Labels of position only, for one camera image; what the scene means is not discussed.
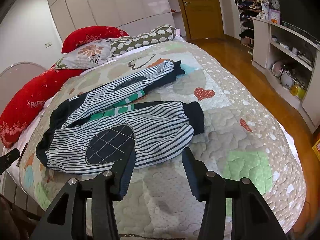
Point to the white glossy wardrobe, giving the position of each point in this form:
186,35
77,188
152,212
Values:
132,16

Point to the round grey headboard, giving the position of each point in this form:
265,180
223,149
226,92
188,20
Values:
14,78

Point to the white open shelf unit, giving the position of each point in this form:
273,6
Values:
271,44

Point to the olive polka dot bolster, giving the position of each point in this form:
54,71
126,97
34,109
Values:
125,44

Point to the navy striped children's pants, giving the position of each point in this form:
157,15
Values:
91,131

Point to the patchwork heart quilt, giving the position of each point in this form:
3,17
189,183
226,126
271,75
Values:
241,138

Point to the floral grey pillow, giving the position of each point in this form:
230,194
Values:
86,56

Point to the red pillow behind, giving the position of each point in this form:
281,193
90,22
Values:
88,34

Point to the wooden door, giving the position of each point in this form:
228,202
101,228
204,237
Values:
203,19

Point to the yellow bottle on shelf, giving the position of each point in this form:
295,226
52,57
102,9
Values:
294,89

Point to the black desk clock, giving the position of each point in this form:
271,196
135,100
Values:
274,11

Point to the wall power socket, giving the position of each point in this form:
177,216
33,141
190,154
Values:
48,44

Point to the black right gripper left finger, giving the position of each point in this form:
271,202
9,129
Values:
84,209

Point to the long red pillow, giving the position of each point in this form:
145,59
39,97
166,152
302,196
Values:
27,103

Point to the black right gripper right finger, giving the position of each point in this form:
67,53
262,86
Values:
252,217

